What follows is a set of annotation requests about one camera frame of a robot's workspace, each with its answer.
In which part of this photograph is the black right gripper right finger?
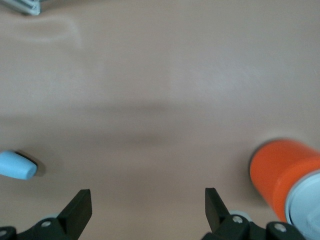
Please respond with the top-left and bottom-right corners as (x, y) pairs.
(201, 187), (266, 240)

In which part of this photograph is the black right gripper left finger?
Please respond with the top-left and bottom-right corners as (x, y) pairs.
(14, 189), (93, 240)

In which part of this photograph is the aluminium post with bracket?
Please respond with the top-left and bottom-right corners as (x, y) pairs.
(0, 0), (42, 16)

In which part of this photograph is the light blue plastic cup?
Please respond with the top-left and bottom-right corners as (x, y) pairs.
(0, 149), (38, 181)

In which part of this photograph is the brown table cloth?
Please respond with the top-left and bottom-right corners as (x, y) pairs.
(0, 0), (320, 240)

